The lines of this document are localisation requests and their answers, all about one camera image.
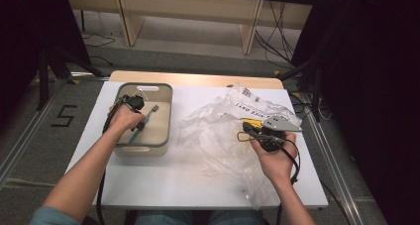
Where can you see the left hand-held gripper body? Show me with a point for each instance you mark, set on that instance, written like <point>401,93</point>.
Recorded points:
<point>135,102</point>

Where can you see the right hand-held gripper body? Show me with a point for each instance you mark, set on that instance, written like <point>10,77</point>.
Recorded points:
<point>277,124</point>

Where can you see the blue toothbrush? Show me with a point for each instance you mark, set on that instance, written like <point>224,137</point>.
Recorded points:
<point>149,117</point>

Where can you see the beige bin with grey rim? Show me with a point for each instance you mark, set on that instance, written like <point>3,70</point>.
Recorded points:
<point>158,129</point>

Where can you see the clear plastic bag yellow smiley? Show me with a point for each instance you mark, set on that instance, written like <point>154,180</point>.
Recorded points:
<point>224,135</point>

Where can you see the person's left hand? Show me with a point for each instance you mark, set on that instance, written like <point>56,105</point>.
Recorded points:
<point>125,119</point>

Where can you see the person's right hand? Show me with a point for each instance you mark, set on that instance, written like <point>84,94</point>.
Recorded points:
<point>279,165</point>

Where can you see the black tripod stand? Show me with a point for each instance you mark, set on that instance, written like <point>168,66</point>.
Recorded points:
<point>315,86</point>
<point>44,76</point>

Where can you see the person's legs in jeans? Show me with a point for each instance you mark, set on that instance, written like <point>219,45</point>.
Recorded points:
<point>231,218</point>

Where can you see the dark curtain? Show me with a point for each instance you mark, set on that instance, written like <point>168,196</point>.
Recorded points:
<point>33,26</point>
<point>369,86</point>

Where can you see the light wooden shelf unit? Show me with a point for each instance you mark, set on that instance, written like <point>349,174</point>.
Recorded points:
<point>185,7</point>

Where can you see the metal floor rail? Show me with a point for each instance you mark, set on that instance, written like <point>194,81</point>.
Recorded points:
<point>333,165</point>
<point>23,152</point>

